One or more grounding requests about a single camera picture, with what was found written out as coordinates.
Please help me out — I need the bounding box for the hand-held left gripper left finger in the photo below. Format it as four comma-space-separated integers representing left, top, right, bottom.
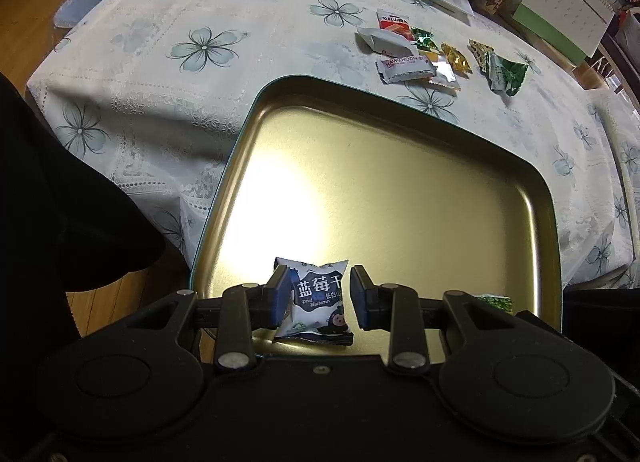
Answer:
122, 264, 295, 377

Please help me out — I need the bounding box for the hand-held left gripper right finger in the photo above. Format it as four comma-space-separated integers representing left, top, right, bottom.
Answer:
349, 265, 522, 374

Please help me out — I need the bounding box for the blue white berry snack packet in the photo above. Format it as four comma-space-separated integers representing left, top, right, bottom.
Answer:
272, 256, 355, 347

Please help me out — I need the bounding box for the gold metal tin box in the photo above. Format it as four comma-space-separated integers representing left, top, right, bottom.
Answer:
187, 74, 564, 359

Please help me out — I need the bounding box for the green patterned snack packet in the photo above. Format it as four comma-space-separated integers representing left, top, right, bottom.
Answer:
475, 294, 514, 314

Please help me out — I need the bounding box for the grey white crisp packet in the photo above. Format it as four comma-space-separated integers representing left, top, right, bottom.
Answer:
356, 26, 419, 61

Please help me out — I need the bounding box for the gold foil candy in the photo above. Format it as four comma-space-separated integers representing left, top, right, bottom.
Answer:
440, 43, 474, 78

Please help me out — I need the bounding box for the green white snack packet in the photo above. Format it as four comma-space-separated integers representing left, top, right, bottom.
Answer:
487, 54, 529, 97

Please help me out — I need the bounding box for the red white snack packet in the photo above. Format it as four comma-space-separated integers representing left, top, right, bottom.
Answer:
376, 8, 414, 41

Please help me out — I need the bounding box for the person's dark trouser leg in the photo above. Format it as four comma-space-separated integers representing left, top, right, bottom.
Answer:
0, 72, 167, 343
564, 286, 640, 378

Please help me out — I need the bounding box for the floral white tablecloth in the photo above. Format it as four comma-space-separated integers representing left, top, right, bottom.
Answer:
25, 0, 640, 293

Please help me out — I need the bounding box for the white bar snack packet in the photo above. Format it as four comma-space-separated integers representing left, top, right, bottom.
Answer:
376, 54, 437, 86

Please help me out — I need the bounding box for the silver yellow snack packet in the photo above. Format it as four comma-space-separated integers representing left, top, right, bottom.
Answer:
425, 59, 461, 93

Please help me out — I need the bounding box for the small green candy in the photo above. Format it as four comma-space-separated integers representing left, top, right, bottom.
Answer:
412, 27, 442, 53

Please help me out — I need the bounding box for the gold patterned snack packet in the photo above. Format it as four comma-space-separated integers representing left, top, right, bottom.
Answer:
468, 39, 496, 74

